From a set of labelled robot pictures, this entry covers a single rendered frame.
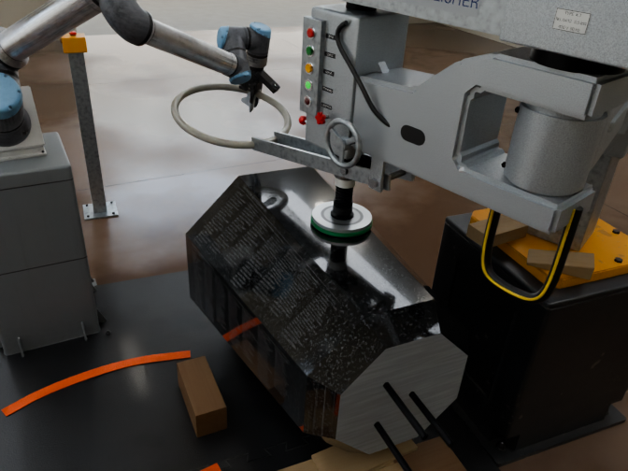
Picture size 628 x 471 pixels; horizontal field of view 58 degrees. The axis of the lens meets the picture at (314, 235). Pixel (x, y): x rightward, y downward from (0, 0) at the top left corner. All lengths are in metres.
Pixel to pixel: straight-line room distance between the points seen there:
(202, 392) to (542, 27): 1.71
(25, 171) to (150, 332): 0.92
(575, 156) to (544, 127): 0.10
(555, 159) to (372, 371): 0.73
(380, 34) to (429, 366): 0.97
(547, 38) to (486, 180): 0.37
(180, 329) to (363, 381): 1.33
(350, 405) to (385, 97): 0.87
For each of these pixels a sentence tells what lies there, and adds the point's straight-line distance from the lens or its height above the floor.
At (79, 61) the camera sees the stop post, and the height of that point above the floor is 0.95.
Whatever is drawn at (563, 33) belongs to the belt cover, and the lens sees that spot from 1.30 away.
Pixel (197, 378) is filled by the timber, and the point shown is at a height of 0.14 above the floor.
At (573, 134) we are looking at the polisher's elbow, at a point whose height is 1.38.
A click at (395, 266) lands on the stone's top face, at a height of 0.80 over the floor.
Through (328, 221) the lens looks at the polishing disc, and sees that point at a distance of 1.96.
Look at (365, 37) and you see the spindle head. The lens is 1.68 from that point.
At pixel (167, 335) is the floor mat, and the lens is 2.75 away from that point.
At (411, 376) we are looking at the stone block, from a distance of 1.73.
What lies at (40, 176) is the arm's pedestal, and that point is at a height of 0.82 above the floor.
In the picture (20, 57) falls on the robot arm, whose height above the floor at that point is 1.25.
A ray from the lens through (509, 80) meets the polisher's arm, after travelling 1.39.
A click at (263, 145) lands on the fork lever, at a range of 2.16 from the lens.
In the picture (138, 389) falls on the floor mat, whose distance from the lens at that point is 2.53.
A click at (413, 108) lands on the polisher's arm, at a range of 1.56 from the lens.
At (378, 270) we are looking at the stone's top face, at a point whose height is 0.80.
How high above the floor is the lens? 1.79
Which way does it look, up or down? 31 degrees down
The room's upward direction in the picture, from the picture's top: 4 degrees clockwise
